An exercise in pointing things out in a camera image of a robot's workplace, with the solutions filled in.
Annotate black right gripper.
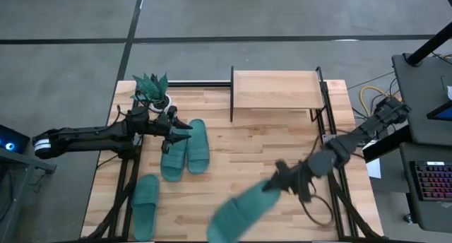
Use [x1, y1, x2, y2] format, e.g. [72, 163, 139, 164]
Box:
[261, 160, 316, 203]

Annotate snake plant in white pot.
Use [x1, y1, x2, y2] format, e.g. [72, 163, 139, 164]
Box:
[129, 72, 173, 113]

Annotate black backlit keyboard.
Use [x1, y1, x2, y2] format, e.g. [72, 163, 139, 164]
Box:
[409, 160, 452, 202]

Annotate yellow power cable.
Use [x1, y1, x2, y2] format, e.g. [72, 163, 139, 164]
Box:
[359, 85, 403, 117]

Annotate grey metal stand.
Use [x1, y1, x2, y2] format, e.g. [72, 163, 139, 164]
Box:
[0, 147, 57, 243]

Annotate teal rubber slide sandal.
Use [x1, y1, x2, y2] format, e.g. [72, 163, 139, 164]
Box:
[206, 181, 283, 243]
[160, 129, 188, 183]
[186, 118, 210, 175]
[131, 174, 161, 242]

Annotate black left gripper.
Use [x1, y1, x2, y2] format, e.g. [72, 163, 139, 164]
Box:
[148, 111, 194, 155]

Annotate grey workstation desk top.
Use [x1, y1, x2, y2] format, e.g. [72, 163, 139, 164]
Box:
[391, 53, 452, 145]

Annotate black aluminium rig frame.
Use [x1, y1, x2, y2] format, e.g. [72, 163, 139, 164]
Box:
[84, 66, 384, 243]

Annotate white paper sheet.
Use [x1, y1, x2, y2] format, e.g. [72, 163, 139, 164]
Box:
[365, 158, 383, 179]

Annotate black desk pole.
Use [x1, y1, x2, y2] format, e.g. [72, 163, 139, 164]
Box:
[405, 22, 452, 66]

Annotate black monitor with blue screen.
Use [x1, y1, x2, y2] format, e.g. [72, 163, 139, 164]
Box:
[426, 100, 452, 122]

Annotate wooden shelf with black legs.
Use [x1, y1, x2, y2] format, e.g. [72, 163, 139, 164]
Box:
[230, 66, 326, 123]

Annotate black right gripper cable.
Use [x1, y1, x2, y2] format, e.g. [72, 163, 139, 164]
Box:
[298, 186, 335, 228]

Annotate grey keyboard shelf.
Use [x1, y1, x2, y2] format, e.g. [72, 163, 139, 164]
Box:
[398, 142, 452, 234]

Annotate black computer with blue light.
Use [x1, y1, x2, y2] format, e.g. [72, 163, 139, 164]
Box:
[0, 124, 31, 155]

